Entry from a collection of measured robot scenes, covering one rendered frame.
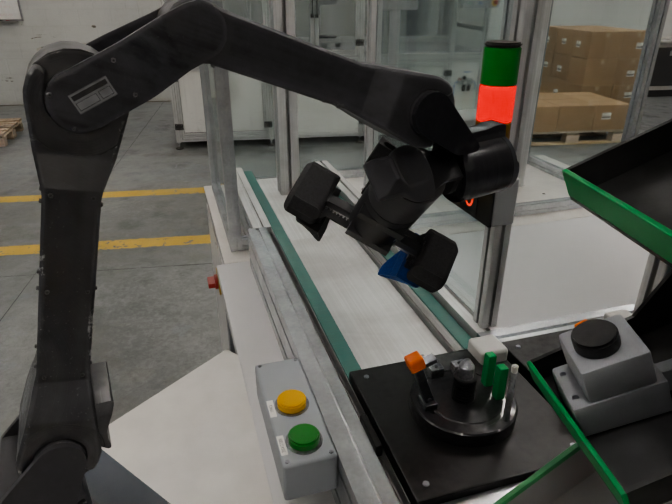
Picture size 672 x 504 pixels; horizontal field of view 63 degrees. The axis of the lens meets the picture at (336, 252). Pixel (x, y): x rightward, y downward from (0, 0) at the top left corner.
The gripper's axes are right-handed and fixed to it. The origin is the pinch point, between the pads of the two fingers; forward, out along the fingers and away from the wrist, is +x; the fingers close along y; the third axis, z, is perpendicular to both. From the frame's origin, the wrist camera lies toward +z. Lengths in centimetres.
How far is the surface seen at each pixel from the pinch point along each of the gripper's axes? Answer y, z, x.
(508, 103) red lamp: -9.7, 30.0, -0.9
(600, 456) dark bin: -19.1, -16.3, -21.5
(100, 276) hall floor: 97, 39, 266
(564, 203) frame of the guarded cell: -59, 86, 73
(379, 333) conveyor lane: -14.5, 5.7, 37.2
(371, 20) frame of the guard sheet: 17, 69, 35
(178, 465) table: 5.6, -28.8, 32.6
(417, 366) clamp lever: -13.9, -6.9, 7.2
